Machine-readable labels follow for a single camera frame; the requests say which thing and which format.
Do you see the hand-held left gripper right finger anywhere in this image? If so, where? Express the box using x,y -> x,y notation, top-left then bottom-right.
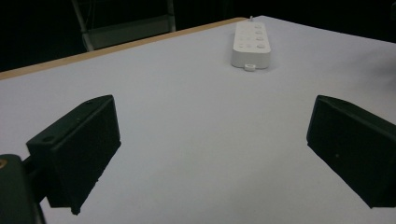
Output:
305,94 -> 396,209

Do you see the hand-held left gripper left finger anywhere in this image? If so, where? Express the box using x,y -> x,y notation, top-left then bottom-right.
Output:
25,94 -> 122,216

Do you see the white power strip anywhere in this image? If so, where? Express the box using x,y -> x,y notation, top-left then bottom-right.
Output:
230,15 -> 272,73

